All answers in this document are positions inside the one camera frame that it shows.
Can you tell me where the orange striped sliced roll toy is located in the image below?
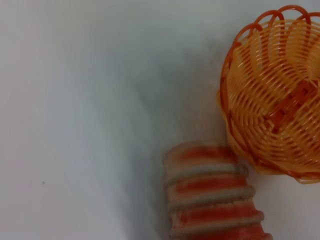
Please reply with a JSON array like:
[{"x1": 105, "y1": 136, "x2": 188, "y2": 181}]
[{"x1": 162, "y1": 141, "x2": 274, "y2": 240}]

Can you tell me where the orange woven plastic basket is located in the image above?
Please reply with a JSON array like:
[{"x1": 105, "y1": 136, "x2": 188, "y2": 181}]
[{"x1": 216, "y1": 2, "x2": 320, "y2": 186}]

